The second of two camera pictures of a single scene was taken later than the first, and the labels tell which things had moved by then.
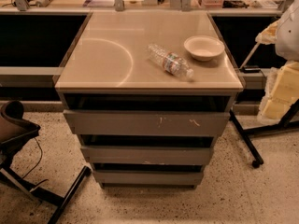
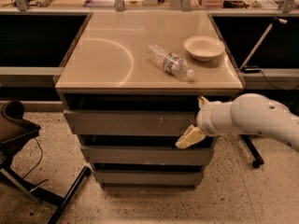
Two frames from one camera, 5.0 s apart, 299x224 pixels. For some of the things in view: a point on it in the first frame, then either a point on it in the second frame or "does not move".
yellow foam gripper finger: [269, 35] -> [201, 101]
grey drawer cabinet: [148, 93] does not move
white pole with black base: [249, 69] does not move
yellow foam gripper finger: [281, 93] -> [191, 136]
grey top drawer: [100, 122] does not move
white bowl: [204, 48] does not move
